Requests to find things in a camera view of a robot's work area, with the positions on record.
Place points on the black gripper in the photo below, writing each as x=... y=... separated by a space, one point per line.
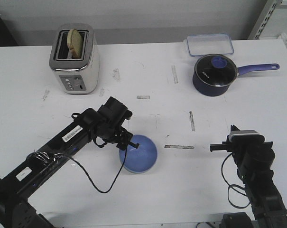
x=110 y=129
x=249 y=154

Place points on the blue bowl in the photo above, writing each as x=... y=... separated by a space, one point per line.
x=141 y=159

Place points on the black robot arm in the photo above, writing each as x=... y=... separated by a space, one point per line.
x=267 y=205
x=38 y=167

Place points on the glass pot lid blue knob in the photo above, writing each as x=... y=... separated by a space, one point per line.
x=216 y=70

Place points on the clear plastic container blue rim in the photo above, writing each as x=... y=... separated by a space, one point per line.
x=204 y=44

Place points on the cream and silver toaster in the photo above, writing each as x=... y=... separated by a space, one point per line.
x=75 y=76

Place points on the toast slice in toaster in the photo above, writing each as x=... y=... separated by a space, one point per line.
x=75 y=43

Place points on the metal shelf upright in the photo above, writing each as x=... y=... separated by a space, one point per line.
x=263 y=18

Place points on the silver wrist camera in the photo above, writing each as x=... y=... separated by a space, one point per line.
x=244 y=134

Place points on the blue saucepan with handle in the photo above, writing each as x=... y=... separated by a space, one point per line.
x=216 y=90

